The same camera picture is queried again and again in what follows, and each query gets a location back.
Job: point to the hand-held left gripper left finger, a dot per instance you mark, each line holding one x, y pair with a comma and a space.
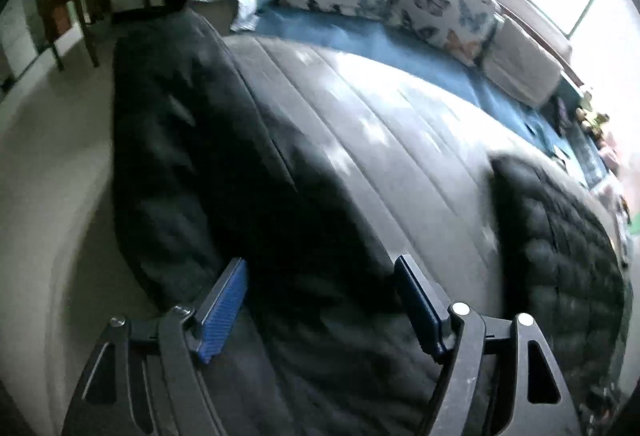
222, 311

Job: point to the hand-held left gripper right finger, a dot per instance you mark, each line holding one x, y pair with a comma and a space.
417, 311

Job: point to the black puffer jacket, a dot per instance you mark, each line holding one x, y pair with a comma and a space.
200, 155

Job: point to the grey quilted bedspread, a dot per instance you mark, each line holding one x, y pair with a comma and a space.
380, 130

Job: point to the blue bed sheet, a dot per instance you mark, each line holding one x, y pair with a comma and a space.
450, 80

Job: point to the pink plush toy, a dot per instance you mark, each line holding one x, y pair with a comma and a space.
610, 153

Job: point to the yellow green plush toy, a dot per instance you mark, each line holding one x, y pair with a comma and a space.
592, 115

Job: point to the white pillow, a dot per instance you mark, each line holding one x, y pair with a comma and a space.
522, 60

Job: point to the white cabinet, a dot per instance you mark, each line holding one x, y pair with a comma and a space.
17, 30

